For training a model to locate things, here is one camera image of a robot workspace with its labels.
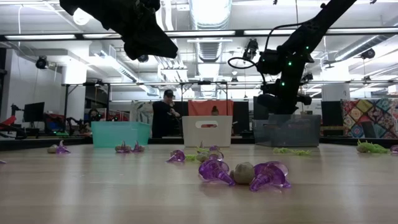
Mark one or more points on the black overhead frame bar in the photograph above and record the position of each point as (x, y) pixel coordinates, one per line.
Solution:
(239, 32)

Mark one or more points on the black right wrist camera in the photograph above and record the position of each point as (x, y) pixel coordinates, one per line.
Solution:
(269, 62)

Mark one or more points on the red machine part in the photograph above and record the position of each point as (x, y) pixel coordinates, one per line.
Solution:
(7, 121)

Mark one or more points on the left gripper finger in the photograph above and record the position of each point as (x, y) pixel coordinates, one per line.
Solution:
(160, 34)
(152, 51)

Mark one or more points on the orange cloth panel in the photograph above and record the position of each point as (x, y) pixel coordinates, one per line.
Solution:
(205, 107)

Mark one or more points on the colourful patchwork quilt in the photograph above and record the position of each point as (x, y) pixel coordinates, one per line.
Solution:
(370, 118)

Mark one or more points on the black flat panel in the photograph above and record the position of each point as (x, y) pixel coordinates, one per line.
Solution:
(331, 113)
(241, 116)

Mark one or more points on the black computer monitor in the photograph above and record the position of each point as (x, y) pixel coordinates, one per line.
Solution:
(33, 112)

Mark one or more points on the person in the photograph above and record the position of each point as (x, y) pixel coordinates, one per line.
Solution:
(93, 115)
(163, 118)
(214, 111)

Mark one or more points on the white round column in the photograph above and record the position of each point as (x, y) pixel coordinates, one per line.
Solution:
(335, 92)

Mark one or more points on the black ceiling camera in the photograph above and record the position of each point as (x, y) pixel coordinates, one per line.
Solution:
(42, 63)
(143, 60)
(367, 53)
(250, 48)

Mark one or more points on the silver ceiling air duct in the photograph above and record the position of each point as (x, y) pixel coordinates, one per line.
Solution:
(357, 46)
(210, 12)

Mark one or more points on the white plastic bin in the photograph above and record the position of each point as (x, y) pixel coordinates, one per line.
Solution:
(206, 135)

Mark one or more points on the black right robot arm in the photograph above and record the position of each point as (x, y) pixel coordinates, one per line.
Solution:
(323, 21)

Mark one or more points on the grey translucent plastic bin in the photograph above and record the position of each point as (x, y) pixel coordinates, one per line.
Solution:
(289, 132)

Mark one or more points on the white patterned cloth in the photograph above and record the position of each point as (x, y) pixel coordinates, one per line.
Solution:
(140, 112)

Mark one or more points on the olive round ball toy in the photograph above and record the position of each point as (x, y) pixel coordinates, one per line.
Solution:
(243, 173)

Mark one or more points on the teal plastic bin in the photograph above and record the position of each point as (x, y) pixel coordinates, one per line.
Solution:
(119, 135)

